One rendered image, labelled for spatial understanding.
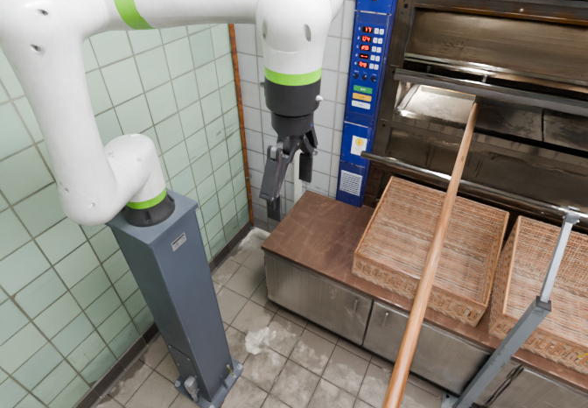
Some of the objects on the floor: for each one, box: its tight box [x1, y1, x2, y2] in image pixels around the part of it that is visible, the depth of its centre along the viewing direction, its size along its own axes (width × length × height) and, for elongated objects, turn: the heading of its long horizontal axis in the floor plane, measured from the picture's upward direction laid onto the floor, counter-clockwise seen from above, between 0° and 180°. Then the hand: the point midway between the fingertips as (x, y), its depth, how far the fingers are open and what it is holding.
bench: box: [261, 190, 588, 408], centre depth 169 cm, size 56×242×58 cm, turn 61°
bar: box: [361, 151, 588, 408], centre depth 142 cm, size 31×127×118 cm, turn 61°
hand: (290, 194), depth 73 cm, fingers open, 13 cm apart
